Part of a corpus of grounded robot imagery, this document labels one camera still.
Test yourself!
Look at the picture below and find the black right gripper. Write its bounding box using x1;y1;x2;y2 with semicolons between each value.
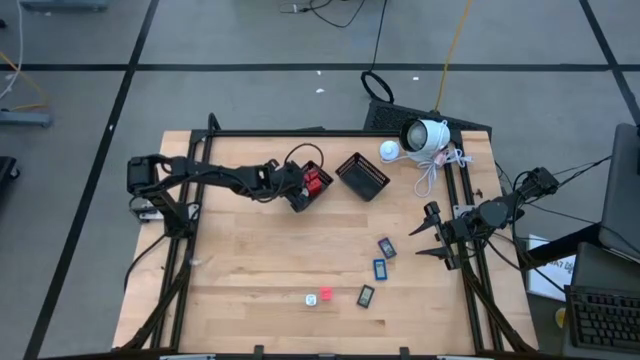
408;200;477;273

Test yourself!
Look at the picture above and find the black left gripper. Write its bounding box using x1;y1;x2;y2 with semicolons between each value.
257;158;310;202

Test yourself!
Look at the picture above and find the red block with white dot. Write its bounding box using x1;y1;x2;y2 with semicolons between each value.
303;168;325;198

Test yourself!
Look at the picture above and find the black slotted plastic basket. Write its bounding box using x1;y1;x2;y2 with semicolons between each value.
333;151;392;203
288;159;335;214

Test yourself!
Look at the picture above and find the indigo rectangular case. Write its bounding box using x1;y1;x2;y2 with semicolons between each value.
377;236;398;260

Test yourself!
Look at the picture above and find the black rectangular case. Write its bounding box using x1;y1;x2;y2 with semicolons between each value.
356;284;376;310

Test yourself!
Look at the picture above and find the white round puck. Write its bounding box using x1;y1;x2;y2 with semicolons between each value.
379;140;402;163

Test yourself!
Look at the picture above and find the black perforated metal box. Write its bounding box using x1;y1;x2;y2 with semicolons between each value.
363;98;494;136

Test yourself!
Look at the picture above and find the white paper sheet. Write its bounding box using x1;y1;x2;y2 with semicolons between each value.
526;233;577;303

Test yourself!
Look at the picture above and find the black support bar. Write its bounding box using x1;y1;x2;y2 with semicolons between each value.
519;222;601;270

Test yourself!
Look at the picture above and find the dark laptop body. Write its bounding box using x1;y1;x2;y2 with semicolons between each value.
569;241;640;301

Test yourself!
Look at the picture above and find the grey laptop lid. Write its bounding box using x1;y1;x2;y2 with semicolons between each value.
598;122;640;264

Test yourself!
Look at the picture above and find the black keyboard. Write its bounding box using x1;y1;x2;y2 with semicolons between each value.
563;284;640;357

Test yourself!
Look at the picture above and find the grey-blue floor foot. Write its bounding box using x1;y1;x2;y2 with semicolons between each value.
18;0;109;13
0;109;53;129

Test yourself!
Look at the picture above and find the black floor object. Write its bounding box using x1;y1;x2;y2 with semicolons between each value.
0;155;22;195

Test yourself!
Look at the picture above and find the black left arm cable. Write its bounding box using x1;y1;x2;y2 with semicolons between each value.
283;142;326;172

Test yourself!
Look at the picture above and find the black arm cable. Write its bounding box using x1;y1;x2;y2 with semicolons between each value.
487;154;614;296
283;142;326;172

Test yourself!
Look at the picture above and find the black aluminium table frame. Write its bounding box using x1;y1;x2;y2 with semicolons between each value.
112;112;540;354

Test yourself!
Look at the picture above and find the white bundled cable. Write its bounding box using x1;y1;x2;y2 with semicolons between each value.
382;142;474;199

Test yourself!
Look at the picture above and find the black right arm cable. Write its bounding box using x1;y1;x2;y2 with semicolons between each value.
487;154;614;296

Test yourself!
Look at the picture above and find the black coiled cable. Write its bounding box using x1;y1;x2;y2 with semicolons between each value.
360;0;397;105

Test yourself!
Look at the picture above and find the black cable tangle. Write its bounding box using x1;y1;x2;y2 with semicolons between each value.
278;0;367;30

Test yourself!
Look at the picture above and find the yellow cable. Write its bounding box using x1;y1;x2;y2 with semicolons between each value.
433;0;474;112

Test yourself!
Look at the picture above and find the orange floor cable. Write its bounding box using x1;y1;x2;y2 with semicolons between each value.
0;51;50;112

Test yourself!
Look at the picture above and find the white floor cable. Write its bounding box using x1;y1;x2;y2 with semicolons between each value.
0;0;25;101

